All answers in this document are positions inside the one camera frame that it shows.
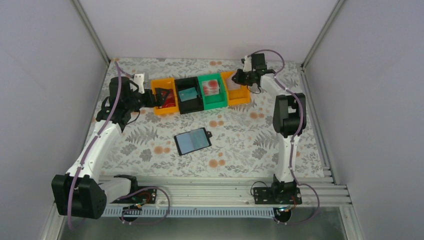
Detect white red-circle cards stack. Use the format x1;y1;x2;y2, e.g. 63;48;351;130
201;79;220;96

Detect floral table mat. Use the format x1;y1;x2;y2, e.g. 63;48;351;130
95;57;325;178

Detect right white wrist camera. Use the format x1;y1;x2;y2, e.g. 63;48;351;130
241;55;252;72

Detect orange bin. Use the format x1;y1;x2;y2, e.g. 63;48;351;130
220;71;251;106
150;77;179;115

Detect green bin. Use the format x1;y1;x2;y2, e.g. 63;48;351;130
197;73;228;110

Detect teal cards stack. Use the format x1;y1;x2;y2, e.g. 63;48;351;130
178;87;198;102

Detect black leather card holder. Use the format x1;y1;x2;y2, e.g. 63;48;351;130
173;127;213;156

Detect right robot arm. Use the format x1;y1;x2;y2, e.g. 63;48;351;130
231;51;307;205

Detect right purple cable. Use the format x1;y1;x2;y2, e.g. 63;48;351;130
250;49;321;227

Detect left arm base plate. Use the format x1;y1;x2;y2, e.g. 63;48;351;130
111;189;157;204

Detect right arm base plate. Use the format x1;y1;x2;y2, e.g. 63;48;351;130
251;187;303;205

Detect near orange bin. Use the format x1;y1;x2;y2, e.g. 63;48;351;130
150;77;179;115

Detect far orange bin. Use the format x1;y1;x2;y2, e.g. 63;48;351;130
220;71;251;106

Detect red VIP cards stack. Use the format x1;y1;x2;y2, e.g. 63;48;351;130
159;89;177;109

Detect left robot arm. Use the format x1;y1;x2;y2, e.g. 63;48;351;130
51;76;169;219

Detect black bin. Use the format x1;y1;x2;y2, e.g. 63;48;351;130
175;77;204;114

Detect white cards in orange bin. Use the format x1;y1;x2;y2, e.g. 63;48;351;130
225;77;241;91

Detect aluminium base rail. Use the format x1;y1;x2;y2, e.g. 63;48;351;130
137;175;352;207

